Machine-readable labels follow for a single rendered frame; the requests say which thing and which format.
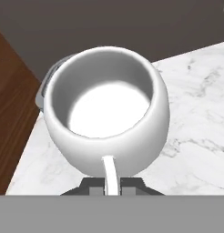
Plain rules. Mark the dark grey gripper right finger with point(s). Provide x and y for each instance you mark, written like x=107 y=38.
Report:
x=133 y=186

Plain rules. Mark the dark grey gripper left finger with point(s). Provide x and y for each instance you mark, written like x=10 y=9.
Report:
x=88 y=187

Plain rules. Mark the white mug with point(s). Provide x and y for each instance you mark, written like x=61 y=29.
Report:
x=117 y=145

